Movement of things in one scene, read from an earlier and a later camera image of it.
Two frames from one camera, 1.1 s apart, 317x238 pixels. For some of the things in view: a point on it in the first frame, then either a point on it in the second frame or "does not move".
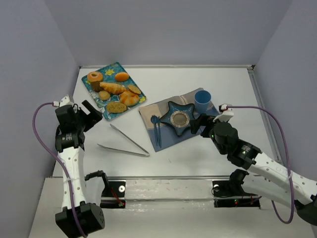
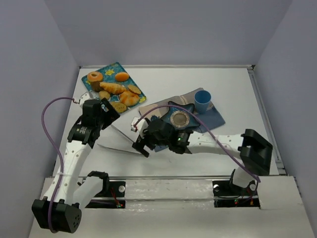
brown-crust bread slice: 134,89 does not move
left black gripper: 87,118 → 109,115
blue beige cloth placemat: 162,136 does not move
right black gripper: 203,125 → 144,143
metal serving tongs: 125,151 does not move
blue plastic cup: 202,98 does not move
